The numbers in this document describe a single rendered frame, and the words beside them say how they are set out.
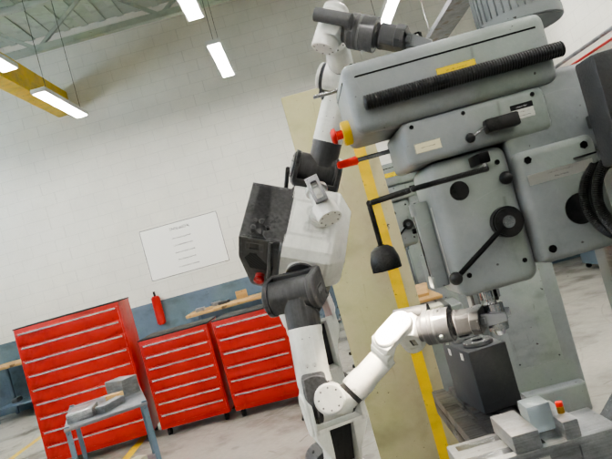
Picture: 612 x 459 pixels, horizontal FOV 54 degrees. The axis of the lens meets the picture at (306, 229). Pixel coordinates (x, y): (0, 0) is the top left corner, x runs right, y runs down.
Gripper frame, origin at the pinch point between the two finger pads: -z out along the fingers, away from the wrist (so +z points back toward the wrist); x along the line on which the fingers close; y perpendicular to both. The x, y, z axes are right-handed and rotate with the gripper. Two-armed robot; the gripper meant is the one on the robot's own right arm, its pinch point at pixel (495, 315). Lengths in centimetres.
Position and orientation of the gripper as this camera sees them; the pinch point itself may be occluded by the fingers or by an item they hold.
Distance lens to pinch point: 154.5
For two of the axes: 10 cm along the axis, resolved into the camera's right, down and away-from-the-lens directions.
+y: 2.6, 9.7, -0.1
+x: 4.1, -1.0, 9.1
